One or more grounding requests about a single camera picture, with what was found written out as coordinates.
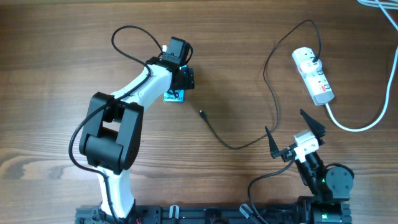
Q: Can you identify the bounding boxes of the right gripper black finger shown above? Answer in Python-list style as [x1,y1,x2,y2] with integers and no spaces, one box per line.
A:
[265,126,280,159]
[300,109,326,139]

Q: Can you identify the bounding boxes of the white power strip cord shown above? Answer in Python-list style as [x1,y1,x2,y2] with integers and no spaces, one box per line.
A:
[325,45,398,133]

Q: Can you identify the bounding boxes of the blue Galaxy smartphone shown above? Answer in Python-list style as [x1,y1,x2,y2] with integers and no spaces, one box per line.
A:
[166,65,187,99]

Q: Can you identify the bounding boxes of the white charger plug adapter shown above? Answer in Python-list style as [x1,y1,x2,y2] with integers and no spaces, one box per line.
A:
[298,58,322,75]

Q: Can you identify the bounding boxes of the black charger cable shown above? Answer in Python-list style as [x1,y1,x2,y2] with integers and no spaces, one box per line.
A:
[198,19,322,151]

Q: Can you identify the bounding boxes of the white power strip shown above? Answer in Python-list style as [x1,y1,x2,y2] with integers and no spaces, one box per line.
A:
[292,47,335,106]

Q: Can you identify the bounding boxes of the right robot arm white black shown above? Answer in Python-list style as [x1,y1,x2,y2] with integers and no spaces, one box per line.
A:
[261,110,354,223]

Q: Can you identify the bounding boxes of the white cables top corner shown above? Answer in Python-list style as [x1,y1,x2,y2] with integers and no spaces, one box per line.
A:
[356,0,398,24]

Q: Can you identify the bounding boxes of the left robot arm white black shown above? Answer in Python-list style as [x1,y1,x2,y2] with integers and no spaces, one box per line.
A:
[79,37,195,223]

